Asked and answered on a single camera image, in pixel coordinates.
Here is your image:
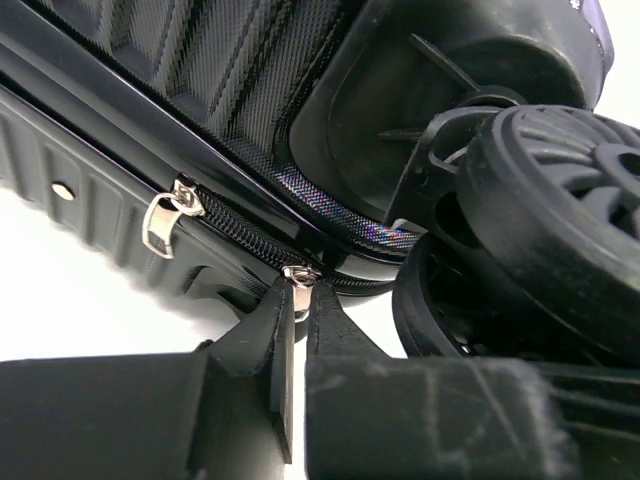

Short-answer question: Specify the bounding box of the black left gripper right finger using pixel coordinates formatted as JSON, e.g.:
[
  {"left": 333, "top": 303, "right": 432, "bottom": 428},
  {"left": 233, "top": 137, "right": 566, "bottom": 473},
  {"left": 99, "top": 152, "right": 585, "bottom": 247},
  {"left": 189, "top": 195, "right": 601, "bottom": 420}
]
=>
[{"left": 305, "top": 280, "right": 580, "bottom": 479}]

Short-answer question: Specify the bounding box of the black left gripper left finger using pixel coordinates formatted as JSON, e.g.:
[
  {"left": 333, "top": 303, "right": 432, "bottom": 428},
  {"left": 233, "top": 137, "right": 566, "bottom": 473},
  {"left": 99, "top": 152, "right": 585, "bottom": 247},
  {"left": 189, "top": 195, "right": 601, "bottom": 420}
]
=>
[{"left": 1, "top": 279, "right": 294, "bottom": 479}]

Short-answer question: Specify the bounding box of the black hard-shell suitcase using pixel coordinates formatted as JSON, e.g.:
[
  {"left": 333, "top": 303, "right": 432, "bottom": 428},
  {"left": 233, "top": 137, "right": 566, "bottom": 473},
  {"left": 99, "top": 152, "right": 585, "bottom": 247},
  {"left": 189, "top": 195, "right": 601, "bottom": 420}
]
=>
[{"left": 1, "top": 1, "right": 639, "bottom": 366}]

